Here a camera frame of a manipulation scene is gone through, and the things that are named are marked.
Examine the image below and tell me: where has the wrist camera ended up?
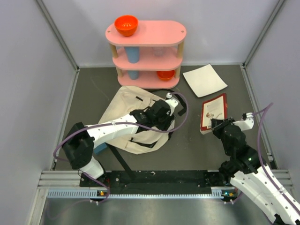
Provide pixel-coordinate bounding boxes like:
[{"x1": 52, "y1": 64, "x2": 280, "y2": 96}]
[
  {"x1": 233, "y1": 112, "x2": 254, "y2": 131},
  {"x1": 165, "y1": 92, "x2": 179, "y2": 115}
]

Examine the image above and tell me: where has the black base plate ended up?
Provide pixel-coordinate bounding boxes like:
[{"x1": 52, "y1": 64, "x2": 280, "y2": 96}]
[{"x1": 79, "y1": 170, "x2": 235, "y2": 195}]

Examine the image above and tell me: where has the blue cup middle shelf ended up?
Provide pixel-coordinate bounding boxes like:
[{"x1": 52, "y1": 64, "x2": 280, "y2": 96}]
[{"x1": 124, "y1": 46, "x2": 139, "y2": 63}]

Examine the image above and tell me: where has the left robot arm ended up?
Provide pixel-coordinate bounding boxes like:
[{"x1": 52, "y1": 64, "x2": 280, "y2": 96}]
[{"x1": 62, "y1": 98, "x2": 178, "y2": 186}]

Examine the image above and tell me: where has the orange bowl bottom shelf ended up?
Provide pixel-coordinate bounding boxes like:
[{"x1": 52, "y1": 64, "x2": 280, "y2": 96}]
[{"x1": 157, "y1": 70, "x2": 175, "y2": 81}]

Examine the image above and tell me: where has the beige canvas backpack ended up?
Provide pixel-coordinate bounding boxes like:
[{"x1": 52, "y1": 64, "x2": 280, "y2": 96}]
[{"x1": 94, "y1": 86, "x2": 189, "y2": 155}]

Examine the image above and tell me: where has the orange bowl on top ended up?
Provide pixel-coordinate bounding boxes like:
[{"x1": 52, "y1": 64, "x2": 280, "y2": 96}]
[{"x1": 114, "y1": 15, "x2": 138, "y2": 37}]

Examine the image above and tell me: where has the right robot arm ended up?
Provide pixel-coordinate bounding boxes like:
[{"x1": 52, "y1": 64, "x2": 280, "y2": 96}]
[{"x1": 211, "y1": 116, "x2": 300, "y2": 225}]

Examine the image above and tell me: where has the white square plate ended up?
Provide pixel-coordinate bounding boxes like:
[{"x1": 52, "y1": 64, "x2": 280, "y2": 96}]
[{"x1": 183, "y1": 64, "x2": 228, "y2": 98}]

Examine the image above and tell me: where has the blue cup shelf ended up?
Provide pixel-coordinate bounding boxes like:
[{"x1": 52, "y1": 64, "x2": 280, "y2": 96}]
[
  {"x1": 127, "y1": 71, "x2": 139, "y2": 80},
  {"x1": 124, "y1": 46, "x2": 139, "y2": 63}
]

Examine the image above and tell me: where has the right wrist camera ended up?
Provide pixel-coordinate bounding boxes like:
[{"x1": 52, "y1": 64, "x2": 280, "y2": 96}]
[{"x1": 233, "y1": 112, "x2": 254, "y2": 131}]

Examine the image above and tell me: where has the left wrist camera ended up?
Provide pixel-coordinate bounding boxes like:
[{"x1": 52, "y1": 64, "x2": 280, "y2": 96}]
[{"x1": 165, "y1": 92, "x2": 179, "y2": 115}]

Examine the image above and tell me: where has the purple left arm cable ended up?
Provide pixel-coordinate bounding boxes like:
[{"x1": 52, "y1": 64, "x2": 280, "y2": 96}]
[{"x1": 52, "y1": 91, "x2": 189, "y2": 204}]

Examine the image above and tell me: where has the aluminium frame post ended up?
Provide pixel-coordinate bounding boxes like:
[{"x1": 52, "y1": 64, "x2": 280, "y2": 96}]
[{"x1": 242, "y1": 0, "x2": 286, "y2": 69}]

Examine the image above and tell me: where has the red bordered white book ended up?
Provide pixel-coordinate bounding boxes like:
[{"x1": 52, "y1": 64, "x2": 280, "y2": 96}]
[{"x1": 200, "y1": 93, "x2": 227, "y2": 135}]

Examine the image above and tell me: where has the clear glass cup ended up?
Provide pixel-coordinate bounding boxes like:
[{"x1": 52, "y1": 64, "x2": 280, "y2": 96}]
[{"x1": 153, "y1": 47, "x2": 164, "y2": 57}]

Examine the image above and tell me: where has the grey cable duct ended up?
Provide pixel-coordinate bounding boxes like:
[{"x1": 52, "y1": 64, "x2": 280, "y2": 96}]
[{"x1": 46, "y1": 187, "x2": 237, "y2": 200}]

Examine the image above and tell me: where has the pink three-tier shelf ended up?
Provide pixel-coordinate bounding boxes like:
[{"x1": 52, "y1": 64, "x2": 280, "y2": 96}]
[{"x1": 105, "y1": 20, "x2": 187, "y2": 89}]

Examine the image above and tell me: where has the blue cup bottom shelf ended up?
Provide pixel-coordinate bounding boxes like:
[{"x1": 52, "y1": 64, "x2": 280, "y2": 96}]
[{"x1": 127, "y1": 71, "x2": 139, "y2": 80}]

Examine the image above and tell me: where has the teal blue small book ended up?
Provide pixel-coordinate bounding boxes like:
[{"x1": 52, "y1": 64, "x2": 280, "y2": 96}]
[{"x1": 93, "y1": 143, "x2": 107, "y2": 155}]

